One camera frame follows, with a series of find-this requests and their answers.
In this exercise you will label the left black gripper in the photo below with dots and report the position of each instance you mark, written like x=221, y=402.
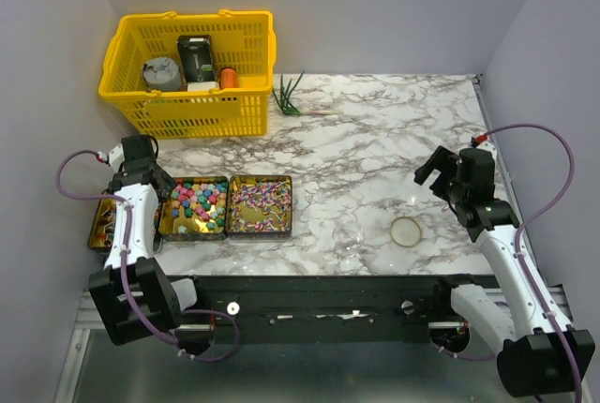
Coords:
x=169, y=181

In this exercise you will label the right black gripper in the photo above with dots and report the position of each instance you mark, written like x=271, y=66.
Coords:
x=443, y=159

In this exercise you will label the tin of star candies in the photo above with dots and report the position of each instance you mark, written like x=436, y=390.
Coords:
x=196, y=210

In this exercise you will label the tin of dark lollipops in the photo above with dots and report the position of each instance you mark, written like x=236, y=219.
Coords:
x=100, y=238

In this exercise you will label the tin of rainbow lollipops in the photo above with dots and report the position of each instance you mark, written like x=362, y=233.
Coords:
x=260, y=207

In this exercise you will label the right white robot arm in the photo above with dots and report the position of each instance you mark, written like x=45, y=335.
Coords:
x=538, y=350

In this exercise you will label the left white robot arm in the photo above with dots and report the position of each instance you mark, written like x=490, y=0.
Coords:
x=133, y=296

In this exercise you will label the round jar lid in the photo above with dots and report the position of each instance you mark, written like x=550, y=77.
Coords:
x=405, y=231

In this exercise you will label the grey crumpled can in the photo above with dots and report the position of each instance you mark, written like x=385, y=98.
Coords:
x=162, y=74

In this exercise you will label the white box in basket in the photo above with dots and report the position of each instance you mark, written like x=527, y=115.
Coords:
x=202, y=86

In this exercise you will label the clear glass jar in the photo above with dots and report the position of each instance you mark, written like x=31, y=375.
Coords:
x=348, y=236

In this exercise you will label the orange bottle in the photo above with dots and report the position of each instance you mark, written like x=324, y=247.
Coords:
x=228, y=78

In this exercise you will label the black carton box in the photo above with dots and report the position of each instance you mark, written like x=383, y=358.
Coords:
x=197, y=58

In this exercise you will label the green onion sprig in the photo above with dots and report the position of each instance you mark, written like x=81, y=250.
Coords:
x=283, y=98

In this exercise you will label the yellow plastic shopping basket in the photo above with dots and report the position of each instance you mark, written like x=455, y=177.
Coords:
x=244, y=41

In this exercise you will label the black mounting base rail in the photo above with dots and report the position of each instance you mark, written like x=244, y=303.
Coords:
x=323, y=309

